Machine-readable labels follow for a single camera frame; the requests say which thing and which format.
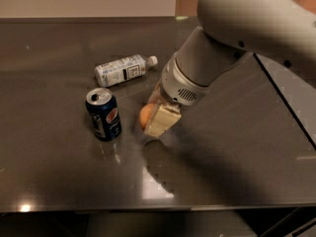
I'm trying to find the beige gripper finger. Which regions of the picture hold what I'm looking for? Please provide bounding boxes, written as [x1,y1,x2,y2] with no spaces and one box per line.
[143,103,182,137]
[147,82,163,104]

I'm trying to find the orange fruit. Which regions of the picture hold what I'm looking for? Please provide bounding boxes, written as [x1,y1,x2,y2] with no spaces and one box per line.
[139,103,156,129]

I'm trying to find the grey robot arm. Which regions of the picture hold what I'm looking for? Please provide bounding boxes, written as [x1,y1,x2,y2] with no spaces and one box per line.
[140,0,316,137]

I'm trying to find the clear plastic water bottle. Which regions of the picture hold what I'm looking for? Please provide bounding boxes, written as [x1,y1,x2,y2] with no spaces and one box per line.
[95,54,158,88]

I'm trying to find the blue pepsi soda can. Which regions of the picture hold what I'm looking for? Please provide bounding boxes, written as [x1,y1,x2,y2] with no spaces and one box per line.
[85,88,121,141]

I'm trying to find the grey side table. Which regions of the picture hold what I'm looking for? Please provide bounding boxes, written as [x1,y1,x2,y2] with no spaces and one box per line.
[254,54,316,147]

